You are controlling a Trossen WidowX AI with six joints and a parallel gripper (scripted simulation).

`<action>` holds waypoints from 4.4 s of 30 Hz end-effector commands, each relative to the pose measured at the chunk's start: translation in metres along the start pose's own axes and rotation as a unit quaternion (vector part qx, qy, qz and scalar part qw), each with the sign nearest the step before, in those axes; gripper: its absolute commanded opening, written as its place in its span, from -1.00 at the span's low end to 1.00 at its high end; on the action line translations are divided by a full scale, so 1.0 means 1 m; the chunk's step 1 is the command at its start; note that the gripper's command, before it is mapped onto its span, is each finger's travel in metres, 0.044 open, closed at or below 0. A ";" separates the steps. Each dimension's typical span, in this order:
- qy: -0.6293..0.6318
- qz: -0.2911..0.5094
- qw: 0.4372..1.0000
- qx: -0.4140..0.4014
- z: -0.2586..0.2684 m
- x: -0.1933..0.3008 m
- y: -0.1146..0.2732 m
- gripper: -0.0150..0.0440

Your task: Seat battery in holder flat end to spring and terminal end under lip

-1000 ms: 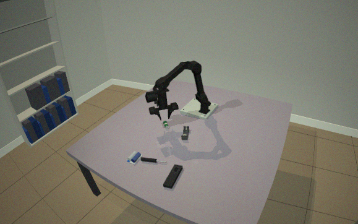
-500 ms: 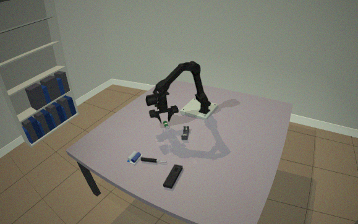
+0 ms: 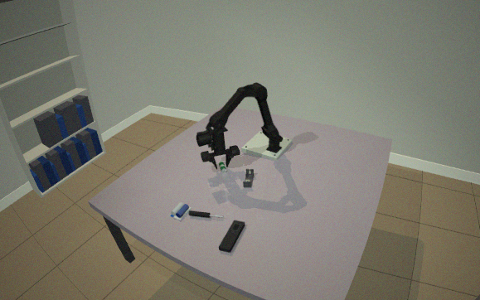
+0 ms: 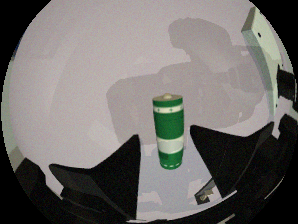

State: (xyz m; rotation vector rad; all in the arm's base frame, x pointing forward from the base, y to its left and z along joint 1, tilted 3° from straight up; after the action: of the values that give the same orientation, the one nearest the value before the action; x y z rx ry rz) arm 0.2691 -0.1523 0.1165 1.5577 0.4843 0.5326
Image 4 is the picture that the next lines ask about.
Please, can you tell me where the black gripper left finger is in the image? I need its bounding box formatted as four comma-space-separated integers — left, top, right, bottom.
48, 135, 141, 220

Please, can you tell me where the green and white striped battery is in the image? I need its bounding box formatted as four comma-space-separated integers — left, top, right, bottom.
153, 93, 185, 171

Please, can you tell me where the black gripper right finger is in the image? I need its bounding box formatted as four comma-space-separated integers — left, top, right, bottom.
189, 121, 274, 198

